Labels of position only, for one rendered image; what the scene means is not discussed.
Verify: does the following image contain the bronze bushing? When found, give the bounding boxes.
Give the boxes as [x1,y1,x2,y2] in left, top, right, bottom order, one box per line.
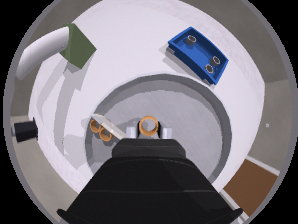
[139,116,158,136]
[90,119,103,133]
[99,128,115,141]

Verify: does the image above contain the blue crate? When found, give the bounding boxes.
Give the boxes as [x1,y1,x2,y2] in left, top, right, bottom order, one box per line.
[166,26,229,86]

